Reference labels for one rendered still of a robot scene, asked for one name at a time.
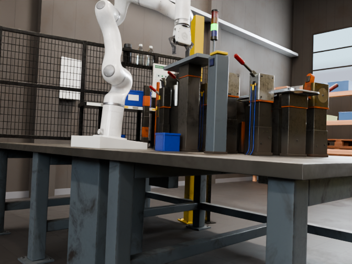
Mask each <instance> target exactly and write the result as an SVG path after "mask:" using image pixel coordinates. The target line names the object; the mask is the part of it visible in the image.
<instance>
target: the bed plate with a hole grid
mask: <svg viewBox="0 0 352 264"><path fill-rule="evenodd" d="M0 148H2V149H12V150H22V151H32V152H41V153H51V154H57V155H66V156H76V157H86V158H96V159H106V160H116V161H125V162H135V163H145V164H155V165H160V166H170V167H180V168H190V169H200V170H210V171H219V172H229V173H239V174H248V175H258V176H264V177H274V178H284V179H294V180H313V179H324V178H335V177H346V176H352V157H345V156H328V157H286V156H254V155H245V153H228V154H212V153H204V152H184V151H157V150H155V149H154V148H153V149H152V148H147V149H109V148H87V147H71V145H68V144H35V143H17V142H0Z"/></svg>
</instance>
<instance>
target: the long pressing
mask: <svg viewBox="0 0 352 264"><path fill-rule="evenodd" d="M289 92H290V93H298V94H304V95H308V96H314V95H319V94H320V93H319V92H316V91H309V90H302V89H297V88H294V87H287V88H283V89H277V90H274V96H277V94H280V95H281V94H282V93H289ZM237 102H243V103H249V94H247V95H242V96H239V98H237ZM249 104H250V103H249Z"/></svg>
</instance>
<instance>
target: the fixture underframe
mask: <svg viewBox="0 0 352 264"><path fill-rule="evenodd" d="M8 158H32V178H31V197H30V200H26V201H14V202H5V197H6V179H7V161H8ZM67 164H72V156H66V155H57V154H51V153H41V152H32V151H22V150H12V149H2V148H0V235H8V234H11V232H9V231H8V230H6V229H4V216H5V211H12V210H22V209H28V208H29V209H30V216H29V235H28V254H27V256H25V257H24V256H22V257H20V258H18V260H19V261H20V262H21V263H23V264H44V263H49V262H54V259H53V258H51V257H49V256H48V255H46V254H45V252H46V232H51V231H56V230H63V229H69V217H68V218H60V219H52V220H47V212H48V207H50V206H60V205H70V197H60V198H52V199H49V198H48V193H49V173H50V165H67ZM213 174H234V173H229V172H219V171H210V170H200V169H190V168H180V167H170V166H160V165H155V164H145V163H135V162H125V161H116V160H110V161H109V181H108V203H107V226H106V248H105V264H165V263H169V262H173V261H176V260H180V259H183V258H187V257H190V256H194V255H198V254H202V253H204V252H208V251H211V250H215V249H219V248H222V247H226V246H230V245H233V244H237V243H240V242H243V241H247V240H250V239H254V238H257V237H261V236H265V235H266V264H306V255H307V233H309V234H314V235H319V236H323V237H328V238H333V239H338V240H342V241H347V242H350V243H352V231H349V230H344V229H339V228H333V227H328V226H323V225H318V224H312V223H308V222H307V212H308V206H312V205H318V204H322V203H327V202H332V201H337V200H342V199H347V198H350V197H352V176H346V177H335V178H324V179H313V180H294V179H284V178H274V177H264V176H258V183H262V184H267V185H268V194H267V214H261V213H256V212H251V211H246V210H241V209H237V208H232V207H227V206H221V205H216V204H211V203H206V202H205V195H206V175H213ZM192 175H194V195H193V200H190V199H185V198H181V197H176V196H171V195H166V194H161V193H155V192H151V186H157V187H161V188H166V189H172V188H178V179H179V177H180V176H192ZM138 178H145V202H144V217H150V216H157V215H164V214H171V213H177V212H185V211H191V210H193V224H192V225H187V226H186V227H188V228H191V229H196V230H204V229H208V228H211V227H210V226H206V225H205V211H209V212H214V213H219V214H224V215H228V216H233V217H238V218H242V219H247V220H250V221H255V222H260V223H264V224H259V225H255V226H250V227H246V228H242V229H238V230H234V231H230V232H226V233H222V234H217V235H213V236H208V237H204V238H200V239H196V240H192V241H187V242H184V243H180V244H175V245H171V246H167V247H162V248H158V249H154V250H150V251H145V252H141V253H138V254H133V255H130V250H131V226H132V213H133V189H134V179H138ZM150 199H155V200H160V201H164V202H169V203H173V204H172V205H164V206H156V207H150Z"/></svg>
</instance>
